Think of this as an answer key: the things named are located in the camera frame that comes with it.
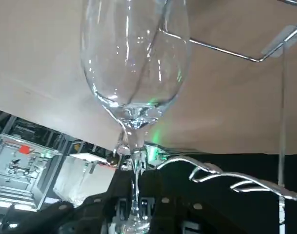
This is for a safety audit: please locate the clear glass goblet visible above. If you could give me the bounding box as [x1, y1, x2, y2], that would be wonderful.
[79, 0, 191, 234]

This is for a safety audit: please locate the wire goblet rack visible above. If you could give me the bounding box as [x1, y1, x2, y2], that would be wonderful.
[107, 0, 297, 234]

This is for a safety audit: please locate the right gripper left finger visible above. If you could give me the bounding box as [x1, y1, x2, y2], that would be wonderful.
[0, 169, 134, 234]

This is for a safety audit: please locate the grey metal shelf unit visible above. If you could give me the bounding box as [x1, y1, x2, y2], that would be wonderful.
[0, 133, 66, 212]

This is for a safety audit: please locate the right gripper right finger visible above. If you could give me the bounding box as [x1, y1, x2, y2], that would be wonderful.
[140, 170, 227, 234]

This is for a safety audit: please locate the white box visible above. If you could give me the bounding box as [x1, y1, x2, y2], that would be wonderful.
[53, 153, 116, 203]

